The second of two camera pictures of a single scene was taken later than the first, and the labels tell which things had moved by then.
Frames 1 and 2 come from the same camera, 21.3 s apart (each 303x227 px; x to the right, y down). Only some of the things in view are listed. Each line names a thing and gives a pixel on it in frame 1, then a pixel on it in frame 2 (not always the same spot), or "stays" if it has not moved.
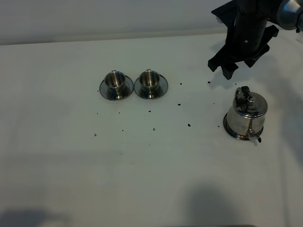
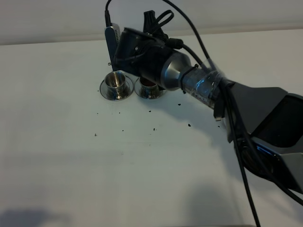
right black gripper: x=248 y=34 -> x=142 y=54
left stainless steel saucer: x=128 y=90 stays
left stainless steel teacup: x=115 y=81 stays
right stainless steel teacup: x=149 y=81 stays
